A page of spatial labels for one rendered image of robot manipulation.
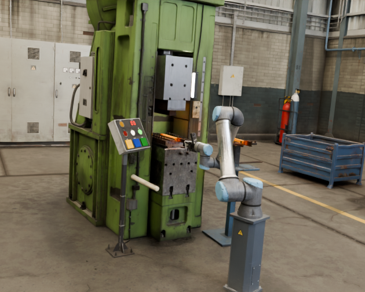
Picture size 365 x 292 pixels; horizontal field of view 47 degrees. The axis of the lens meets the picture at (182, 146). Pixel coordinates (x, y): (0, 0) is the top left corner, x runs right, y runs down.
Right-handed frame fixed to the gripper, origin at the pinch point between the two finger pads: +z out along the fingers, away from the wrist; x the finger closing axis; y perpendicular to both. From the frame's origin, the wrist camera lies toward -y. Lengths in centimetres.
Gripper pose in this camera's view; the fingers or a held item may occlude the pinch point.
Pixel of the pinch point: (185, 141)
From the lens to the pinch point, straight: 392.0
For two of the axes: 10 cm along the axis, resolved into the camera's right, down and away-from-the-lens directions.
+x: 8.3, -0.3, 5.5
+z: -5.5, -1.7, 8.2
